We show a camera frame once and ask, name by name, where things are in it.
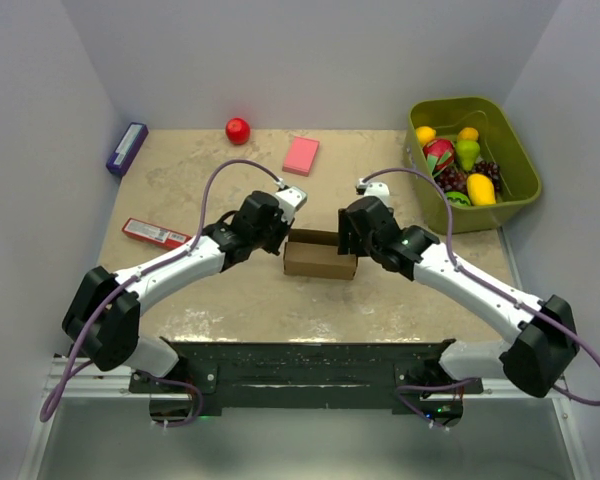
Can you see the yellow mango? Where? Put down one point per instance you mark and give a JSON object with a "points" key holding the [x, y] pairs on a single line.
{"points": [[480, 190]]}

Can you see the olive green plastic bin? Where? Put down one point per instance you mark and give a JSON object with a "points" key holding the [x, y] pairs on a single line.
{"points": [[521, 184]]}

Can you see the red apple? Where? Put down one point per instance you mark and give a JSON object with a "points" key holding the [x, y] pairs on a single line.
{"points": [[237, 131]]}

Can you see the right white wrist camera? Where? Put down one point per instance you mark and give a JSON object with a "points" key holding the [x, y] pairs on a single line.
{"points": [[371, 188]]}

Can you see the dark purple grapes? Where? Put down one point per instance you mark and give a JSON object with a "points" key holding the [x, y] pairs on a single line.
{"points": [[454, 179]]}

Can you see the red green dragon fruit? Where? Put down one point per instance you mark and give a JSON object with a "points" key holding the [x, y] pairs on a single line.
{"points": [[439, 154]]}

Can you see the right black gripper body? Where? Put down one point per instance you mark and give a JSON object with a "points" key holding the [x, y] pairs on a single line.
{"points": [[360, 246]]}

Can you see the orange fruit right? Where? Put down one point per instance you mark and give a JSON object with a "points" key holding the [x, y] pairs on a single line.
{"points": [[468, 134]]}

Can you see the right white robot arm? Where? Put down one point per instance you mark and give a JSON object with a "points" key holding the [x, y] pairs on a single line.
{"points": [[533, 349]]}

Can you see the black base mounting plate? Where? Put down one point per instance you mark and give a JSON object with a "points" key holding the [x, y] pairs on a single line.
{"points": [[383, 376]]}

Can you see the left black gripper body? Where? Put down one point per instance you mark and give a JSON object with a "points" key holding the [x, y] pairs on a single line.
{"points": [[273, 238]]}

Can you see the green round toy fruit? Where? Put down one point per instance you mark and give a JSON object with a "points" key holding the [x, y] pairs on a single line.
{"points": [[458, 198]]}

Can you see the yellow lemon left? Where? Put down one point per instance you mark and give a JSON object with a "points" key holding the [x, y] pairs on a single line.
{"points": [[425, 134]]}

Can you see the red rectangular box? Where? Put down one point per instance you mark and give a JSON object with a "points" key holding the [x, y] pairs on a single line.
{"points": [[154, 235]]}

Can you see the pink sticky note pad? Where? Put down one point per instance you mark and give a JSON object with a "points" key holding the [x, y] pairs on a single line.
{"points": [[300, 156]]}

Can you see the green pear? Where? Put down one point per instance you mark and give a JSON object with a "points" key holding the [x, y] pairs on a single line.
{"points": [[467, 153]]}

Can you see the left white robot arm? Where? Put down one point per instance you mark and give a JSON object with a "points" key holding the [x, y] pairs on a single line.
{"points": [[104, 315]]}

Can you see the brown cardboard box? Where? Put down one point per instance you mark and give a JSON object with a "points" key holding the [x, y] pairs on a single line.
{"points": [[314, 254]]}

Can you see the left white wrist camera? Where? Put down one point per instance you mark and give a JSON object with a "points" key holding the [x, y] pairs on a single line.
{"points": [[291, 199]]}

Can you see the purple rectangular box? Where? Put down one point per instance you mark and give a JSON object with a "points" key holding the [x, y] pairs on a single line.
{"points": [[128, 146]]}

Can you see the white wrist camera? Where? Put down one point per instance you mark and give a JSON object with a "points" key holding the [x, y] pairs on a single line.
{"points": [[371, 188], [291, 199]]}

